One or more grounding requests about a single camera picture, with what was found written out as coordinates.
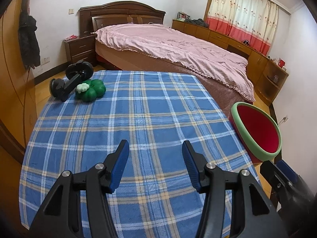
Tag cream and red curtain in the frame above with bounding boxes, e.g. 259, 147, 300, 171
204, 0, 279, 56

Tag wooden corner shelf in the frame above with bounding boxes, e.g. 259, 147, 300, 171
255, 56, 290, 107

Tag black suction cup mount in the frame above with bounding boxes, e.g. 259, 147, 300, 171
50, 59, 94, 102

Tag pink blanket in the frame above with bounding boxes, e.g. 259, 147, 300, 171
95, 23, 255, 102

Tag blue plaid tablecloth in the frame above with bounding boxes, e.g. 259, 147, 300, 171
18, 70, 260, 238

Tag black jacket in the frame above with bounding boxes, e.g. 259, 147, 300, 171
18, 11, 41, 68

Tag wooden wardrobe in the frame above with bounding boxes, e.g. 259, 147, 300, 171
0, 0, 37, 204

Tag red bowl with green rim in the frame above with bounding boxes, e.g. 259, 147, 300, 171
230, 102, 283, 164

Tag dark wooden nightstand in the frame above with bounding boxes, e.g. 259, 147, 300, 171
64, 33, 97, 67

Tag dark wooden bed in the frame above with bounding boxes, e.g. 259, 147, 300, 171
79, 1, 255, 119

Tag dark clothes pile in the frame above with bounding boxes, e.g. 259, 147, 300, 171
184, 18, 210, 29

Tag long wooden cabinet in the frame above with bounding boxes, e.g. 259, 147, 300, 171
172, 19, 269, 85

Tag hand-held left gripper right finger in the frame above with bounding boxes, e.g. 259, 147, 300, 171
182, 140, 289, 238

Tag green clover-shaped container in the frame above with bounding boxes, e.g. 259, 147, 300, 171
75, 79, 107, 103

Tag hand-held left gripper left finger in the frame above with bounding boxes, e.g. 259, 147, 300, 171
29, 139, 130, 238

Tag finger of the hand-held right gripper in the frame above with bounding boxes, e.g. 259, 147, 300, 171
260, 161, 294, 197
276, 160, 299, 182

